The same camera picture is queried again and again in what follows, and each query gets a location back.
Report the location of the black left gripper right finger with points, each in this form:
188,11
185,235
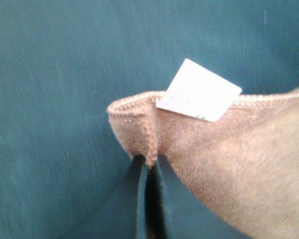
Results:
180,215

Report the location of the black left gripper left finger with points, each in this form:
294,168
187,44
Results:
123,215

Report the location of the brown towel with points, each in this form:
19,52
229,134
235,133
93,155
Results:
238,154

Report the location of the black table cloth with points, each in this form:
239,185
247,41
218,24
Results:
62,62

